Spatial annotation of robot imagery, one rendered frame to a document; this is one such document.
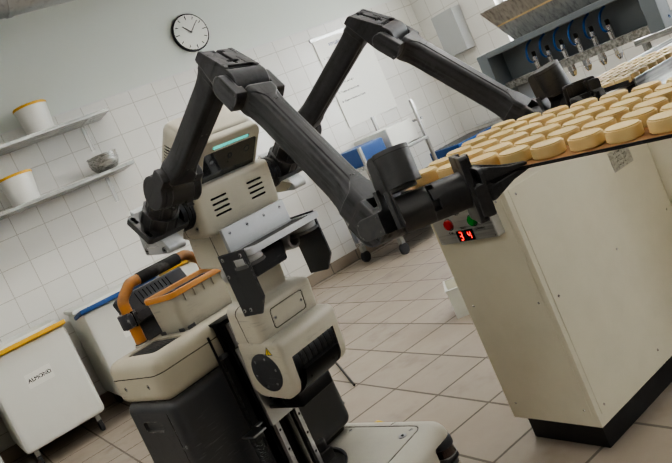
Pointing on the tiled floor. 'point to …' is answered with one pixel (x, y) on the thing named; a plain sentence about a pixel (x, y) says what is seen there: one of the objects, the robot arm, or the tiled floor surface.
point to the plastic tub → (455, 297)
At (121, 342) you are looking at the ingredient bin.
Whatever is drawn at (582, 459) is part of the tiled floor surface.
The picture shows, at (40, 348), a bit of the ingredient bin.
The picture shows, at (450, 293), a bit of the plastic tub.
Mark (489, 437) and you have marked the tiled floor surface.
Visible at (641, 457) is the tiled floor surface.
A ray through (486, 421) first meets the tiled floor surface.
